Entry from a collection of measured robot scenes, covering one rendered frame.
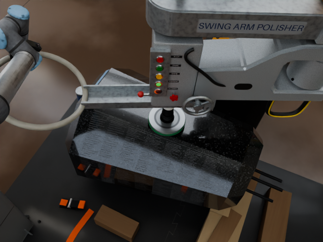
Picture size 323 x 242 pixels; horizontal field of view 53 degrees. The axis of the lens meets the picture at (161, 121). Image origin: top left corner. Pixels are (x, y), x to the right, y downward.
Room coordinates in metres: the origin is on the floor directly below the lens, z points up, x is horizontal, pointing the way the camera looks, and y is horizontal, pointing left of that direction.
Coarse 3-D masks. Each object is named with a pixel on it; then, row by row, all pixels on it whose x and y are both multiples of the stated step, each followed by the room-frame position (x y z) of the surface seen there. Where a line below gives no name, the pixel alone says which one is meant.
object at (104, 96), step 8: (88, 88) 1.07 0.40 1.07; (96, 88) 1.07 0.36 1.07; (104, 88) 1.08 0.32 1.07; (112, 88) 1.08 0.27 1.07; (120, 88) 1.08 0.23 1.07; (128, 88) 1.09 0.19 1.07; (136, 88) 1.09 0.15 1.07; (144, 88) 1.10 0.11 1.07; (88, 96) 1.04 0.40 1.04; (96, 96) 1.04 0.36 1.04; (104, 96) 1.04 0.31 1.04; (112, 96) 1.05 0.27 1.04; (120, 96) 1.05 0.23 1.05; (128, 96) 1.05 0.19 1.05; (136, 96) 1.06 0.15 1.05; (144, 96) 1.06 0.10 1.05; (88, 104) 0.96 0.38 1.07; (96, 104) 0.96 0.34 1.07; (104, 104) 0.97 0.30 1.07; (112, 104) 0.97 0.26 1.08; (120, 104) 0.98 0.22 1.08; (128, 104) 0.98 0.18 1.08; (136, 104) 0.98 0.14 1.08; (144, 104) 0.99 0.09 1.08
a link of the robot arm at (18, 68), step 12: (12, 48) 1.00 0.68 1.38; (24, 48) 1.02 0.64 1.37; (12, 60) 0.89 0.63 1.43; (24, 60) 0.91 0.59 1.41; (36, 60) 1.00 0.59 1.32; (12, 72) 0.79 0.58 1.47; (24, 72) 0.84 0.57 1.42; (0, 84) 0.69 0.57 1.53; (12, 84) 0.72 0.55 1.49; (0, 96) 0.61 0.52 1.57; (12, 96) 0.67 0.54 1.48; (0, 108) 0.56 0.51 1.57; (0, 120) 0.54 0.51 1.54
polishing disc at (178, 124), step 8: (152, 112) 1.09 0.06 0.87; (160, 112) 1.09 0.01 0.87; (176, 112) 1.10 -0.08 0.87; (152, 120) 1.03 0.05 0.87; (160, 120) 1.04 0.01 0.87; (176, 120) 1.05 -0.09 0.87; (184, 120) 1.05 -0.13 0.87; (160, 128) 0.98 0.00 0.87; (168, 128) 0.99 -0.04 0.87; (176, 128) 0.99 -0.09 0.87
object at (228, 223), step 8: (224, 216) 0.71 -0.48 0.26; (232, 216) 0.72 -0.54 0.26; (240, 216) 0.72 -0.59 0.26; (224, 224) 0.66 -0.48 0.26; (232, 224) 0.66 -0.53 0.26; (216, 232) 0.60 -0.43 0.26; (224, 232) 0.60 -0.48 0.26; (232, 232) 0.61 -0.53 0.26; (208, 240) 0.54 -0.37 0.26; (216, 240) 0.55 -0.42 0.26; (224, 240) 0.55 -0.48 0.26
